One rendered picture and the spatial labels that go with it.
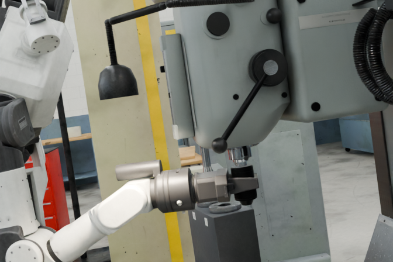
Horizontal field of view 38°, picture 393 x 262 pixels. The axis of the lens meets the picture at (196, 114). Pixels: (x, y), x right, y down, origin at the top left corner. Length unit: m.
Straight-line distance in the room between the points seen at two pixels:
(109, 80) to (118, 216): 0.30
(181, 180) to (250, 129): 0.18
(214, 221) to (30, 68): 0.61
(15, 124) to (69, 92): 8.91
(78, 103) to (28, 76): 8.81
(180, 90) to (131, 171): 0.20
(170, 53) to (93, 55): 1.75
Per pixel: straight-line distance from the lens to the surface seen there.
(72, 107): 10.16
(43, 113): 1.39
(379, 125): 1.41
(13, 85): 1.34
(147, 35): 2.89
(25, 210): 1.28
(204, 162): 1.66
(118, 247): 2.97
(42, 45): 1.31
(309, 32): 1.11
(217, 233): 1.54
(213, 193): 1.16
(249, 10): 1.10
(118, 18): 1.04
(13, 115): 1.26
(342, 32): 1.13
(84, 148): 10.18
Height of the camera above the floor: 1.44
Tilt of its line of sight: 3 degrees down
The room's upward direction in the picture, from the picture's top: 8 degrees counter-clockwise
